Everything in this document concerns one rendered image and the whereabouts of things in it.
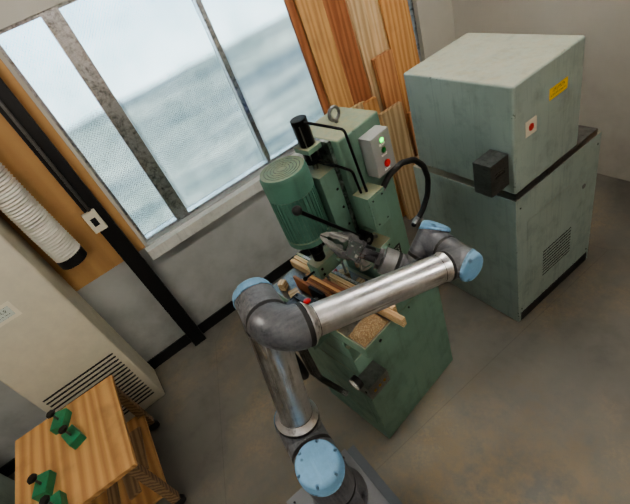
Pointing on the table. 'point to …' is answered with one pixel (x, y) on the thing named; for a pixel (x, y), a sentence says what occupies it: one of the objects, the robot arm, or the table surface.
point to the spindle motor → (300, 192)
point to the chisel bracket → (324, 264)
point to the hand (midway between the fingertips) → (324, 236)
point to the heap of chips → (367, 329)
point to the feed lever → (336, 225)
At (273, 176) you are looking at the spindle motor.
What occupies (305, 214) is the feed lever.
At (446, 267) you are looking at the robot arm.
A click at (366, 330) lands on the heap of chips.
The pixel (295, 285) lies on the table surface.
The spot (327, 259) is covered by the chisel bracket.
